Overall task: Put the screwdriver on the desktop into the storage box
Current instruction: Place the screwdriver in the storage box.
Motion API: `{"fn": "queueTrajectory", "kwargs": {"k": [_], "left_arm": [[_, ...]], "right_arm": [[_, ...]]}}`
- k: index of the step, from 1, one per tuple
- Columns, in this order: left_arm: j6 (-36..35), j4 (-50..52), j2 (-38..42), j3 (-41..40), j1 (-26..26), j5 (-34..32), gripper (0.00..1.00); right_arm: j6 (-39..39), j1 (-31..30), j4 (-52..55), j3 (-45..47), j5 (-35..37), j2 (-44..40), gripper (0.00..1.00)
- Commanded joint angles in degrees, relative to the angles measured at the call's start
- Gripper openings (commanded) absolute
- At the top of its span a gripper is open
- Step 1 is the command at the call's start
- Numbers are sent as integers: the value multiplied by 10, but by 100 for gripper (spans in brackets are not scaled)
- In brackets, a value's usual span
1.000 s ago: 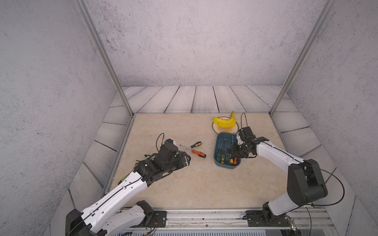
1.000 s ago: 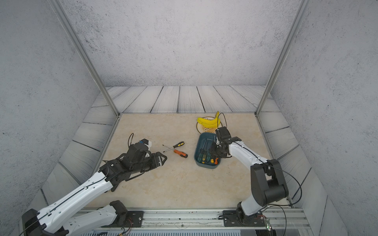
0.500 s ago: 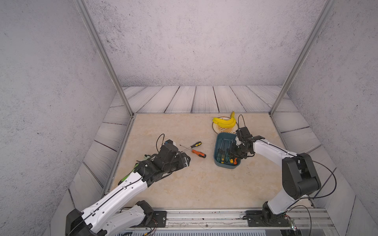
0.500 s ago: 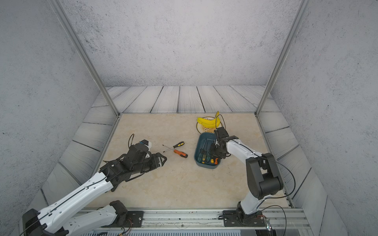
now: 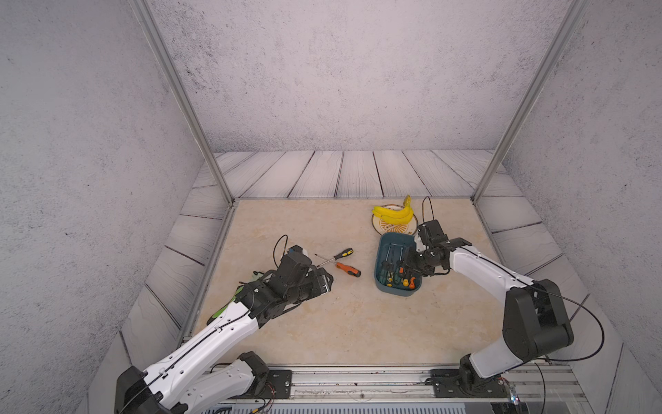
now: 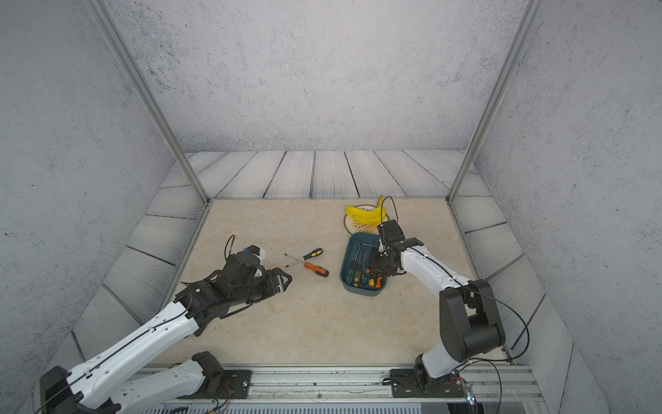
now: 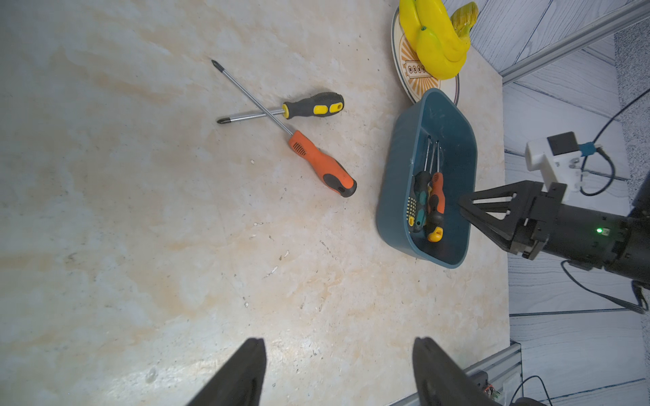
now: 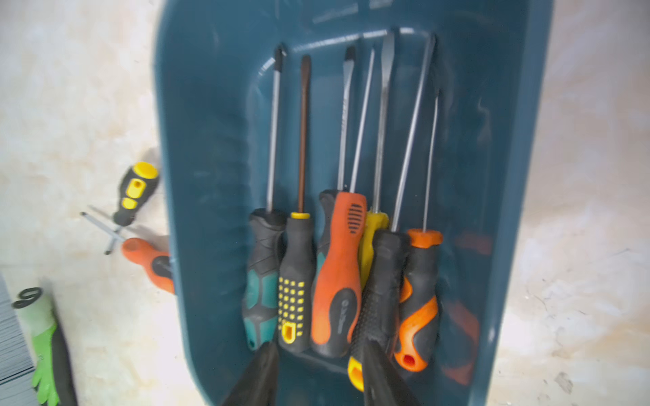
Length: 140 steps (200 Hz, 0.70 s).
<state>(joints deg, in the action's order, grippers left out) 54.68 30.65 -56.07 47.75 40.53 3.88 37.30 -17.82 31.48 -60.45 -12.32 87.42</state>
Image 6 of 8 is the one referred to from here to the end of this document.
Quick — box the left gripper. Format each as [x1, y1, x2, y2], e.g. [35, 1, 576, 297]
[230, 266, 296, 308]

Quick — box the large green black screwdriver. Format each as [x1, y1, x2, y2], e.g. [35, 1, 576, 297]
[347, 245, 363, 287]

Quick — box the teal storage box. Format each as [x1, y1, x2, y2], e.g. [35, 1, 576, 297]
[340, 233, 387, 297]

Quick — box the orange black screwdriver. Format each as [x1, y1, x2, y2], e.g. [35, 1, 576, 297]
[289, 259, 329, 278]

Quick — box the black yellow small screwdriver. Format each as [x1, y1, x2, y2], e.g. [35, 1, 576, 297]
[287, 248, 323, 267]

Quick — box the black yellow dotted screwdriver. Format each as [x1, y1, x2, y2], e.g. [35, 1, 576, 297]
[365, 260, 376, 288]

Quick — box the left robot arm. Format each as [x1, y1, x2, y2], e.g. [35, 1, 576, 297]
[38, 245, 292, 413]

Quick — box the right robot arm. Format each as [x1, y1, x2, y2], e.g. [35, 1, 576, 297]
[376, 220, 506, 381]

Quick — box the yellow banana bunch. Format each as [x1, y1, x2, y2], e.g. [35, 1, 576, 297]
[345, 196, 386, 226]

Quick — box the round patterned plate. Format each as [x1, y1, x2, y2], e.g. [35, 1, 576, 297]
[344, 204, 390, 235]

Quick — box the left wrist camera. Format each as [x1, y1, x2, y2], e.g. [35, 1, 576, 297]
[243, 245, 267, 262]

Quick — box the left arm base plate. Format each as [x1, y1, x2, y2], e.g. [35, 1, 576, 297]
[191, 370, 253, 400]

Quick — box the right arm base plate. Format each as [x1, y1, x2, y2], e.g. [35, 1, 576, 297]
[382, 366, 467, 398]

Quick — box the aluminium front rail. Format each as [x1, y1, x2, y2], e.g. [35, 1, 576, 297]
[149, 362, 551, 413]

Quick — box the right aluminium frame post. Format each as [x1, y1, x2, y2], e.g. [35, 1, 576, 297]
[447, 0, 544, 206]

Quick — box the aluminium frame post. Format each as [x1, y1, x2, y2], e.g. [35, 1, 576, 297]
[447, 0, 544, 206]
[84, 0, 210, 207]

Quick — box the left aluminium frame post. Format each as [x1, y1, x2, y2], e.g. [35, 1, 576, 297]
[84, 0, 210, 207]

